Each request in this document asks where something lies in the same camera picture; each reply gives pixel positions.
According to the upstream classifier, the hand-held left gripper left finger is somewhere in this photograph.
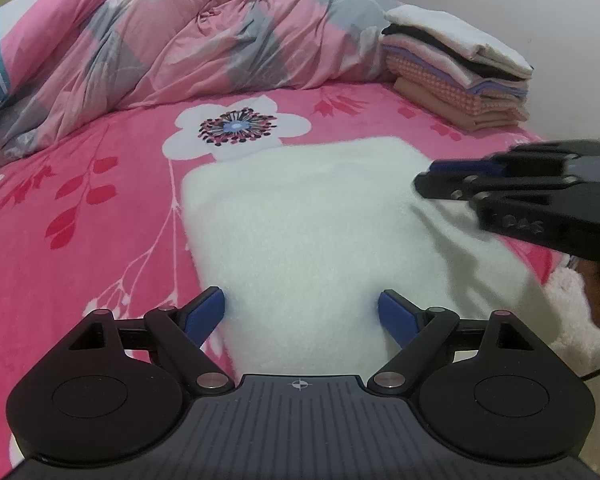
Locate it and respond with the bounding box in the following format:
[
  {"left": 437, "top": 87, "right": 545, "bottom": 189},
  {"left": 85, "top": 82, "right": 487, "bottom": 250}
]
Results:
[{"left": 69, "top": 286, "right": 235, "bottom": 399}]

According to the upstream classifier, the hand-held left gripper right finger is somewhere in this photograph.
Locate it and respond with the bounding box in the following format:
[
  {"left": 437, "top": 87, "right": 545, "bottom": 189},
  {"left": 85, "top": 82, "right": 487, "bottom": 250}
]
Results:
[{"left": 367, "top": 289, "right": 537, "bottom": 399}]

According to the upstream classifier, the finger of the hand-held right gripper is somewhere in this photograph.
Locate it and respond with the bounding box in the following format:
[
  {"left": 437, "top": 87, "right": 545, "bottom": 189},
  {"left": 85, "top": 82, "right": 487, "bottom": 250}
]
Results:
[
  {"left": 428, "top": 139, "right": 600, "bottom": 178},
  {"left": 414, "top": 171, "right": 588, "bottom": 202}
]

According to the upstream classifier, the white knit sweater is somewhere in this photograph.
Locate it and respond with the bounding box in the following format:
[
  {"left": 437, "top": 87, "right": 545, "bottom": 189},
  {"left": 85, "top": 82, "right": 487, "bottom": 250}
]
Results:
[{"left": 180, "top": 135, "right": 563, "bottom": 381}]

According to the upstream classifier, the stack of folded clothes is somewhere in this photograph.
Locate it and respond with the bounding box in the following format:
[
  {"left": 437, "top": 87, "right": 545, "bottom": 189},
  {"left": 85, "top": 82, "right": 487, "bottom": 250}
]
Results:
[{"left": 381, "top": 5, "right": 535, "bottom": 134}]

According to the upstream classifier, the white fluffy underblanket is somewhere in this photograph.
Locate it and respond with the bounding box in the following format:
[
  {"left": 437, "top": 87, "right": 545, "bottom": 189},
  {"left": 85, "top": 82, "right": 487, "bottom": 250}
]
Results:
[{"left": 542, "top": 264, "right": 600, "bottom": 480}]

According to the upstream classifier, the pink floral blanket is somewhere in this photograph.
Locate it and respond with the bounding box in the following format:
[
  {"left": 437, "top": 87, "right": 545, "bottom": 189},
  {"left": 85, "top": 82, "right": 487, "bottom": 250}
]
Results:
[{"left": 0, "top": 80, "right": 568, "bottom": 480}]

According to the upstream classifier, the pink grey quilt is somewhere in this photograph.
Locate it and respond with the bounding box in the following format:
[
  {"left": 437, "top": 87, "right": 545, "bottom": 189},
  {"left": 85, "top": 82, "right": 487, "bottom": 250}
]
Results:
[{"left": 0, "top": 0, "right": 406, "bottom": 171}]

